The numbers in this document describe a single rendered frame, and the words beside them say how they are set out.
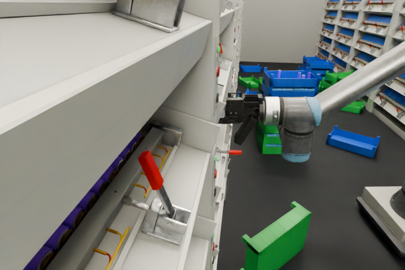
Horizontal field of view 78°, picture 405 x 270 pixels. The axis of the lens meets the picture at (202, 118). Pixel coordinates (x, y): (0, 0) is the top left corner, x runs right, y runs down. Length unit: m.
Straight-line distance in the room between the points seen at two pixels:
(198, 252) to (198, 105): 0.27
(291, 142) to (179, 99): 0.54
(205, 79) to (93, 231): 0.23
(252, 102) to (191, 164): 0.47
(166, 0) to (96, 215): 0.18
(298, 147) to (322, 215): 0.65
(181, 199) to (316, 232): 1.09
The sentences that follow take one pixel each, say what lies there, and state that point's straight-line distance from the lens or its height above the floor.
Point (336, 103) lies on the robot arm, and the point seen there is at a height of 0.64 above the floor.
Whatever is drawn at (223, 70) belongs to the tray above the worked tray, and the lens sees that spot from 0.88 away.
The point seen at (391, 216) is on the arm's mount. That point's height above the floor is 0.12.
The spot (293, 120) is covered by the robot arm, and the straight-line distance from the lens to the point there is 0.81.
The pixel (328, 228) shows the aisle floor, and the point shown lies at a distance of 1.40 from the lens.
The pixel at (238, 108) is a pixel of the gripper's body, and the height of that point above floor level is 0.65.
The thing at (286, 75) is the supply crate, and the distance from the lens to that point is 1.82.
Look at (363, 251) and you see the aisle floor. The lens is 1.37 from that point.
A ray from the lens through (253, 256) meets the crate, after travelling 0.99.
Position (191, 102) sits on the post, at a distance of 0.37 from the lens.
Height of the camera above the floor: 0.94
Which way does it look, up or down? 24 degrees down
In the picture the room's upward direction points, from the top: straight up
